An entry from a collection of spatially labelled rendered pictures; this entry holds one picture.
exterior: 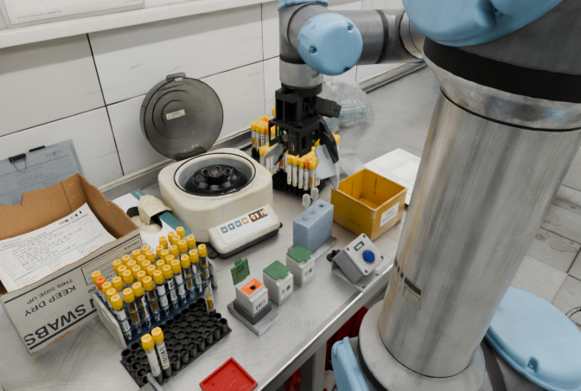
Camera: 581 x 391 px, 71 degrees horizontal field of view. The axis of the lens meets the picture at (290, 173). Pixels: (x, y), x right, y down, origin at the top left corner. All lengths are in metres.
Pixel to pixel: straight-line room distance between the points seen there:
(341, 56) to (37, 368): 0.71
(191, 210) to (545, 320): 0.67
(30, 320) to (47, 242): 0.22
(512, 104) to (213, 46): 1.07
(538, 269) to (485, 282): 2.18
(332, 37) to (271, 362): 0.54
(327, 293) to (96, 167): 0.66
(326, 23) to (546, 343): 0.42
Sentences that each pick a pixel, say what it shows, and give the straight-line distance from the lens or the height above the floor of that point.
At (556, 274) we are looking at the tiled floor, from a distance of 2.51.
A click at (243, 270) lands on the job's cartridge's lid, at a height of 0.97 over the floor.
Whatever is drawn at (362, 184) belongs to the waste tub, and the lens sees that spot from 1.10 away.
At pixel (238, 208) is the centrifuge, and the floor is 0.96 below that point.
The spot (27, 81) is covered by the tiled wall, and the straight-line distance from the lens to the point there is 1.04.
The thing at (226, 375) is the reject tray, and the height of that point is 0.88.
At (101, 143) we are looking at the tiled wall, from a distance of 1.14.
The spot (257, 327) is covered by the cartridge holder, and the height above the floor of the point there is 0.89.
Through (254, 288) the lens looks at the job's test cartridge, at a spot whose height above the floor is 0.94.
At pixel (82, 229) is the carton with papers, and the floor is 0.94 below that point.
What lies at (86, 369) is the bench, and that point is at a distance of 0.85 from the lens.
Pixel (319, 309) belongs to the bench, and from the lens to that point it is 0.85.
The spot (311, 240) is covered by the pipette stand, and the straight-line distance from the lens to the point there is 0.91.
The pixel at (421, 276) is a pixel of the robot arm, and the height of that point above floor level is 1.31.
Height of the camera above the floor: 1.53
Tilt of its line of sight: 32 degrees down
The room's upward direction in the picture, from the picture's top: straight up
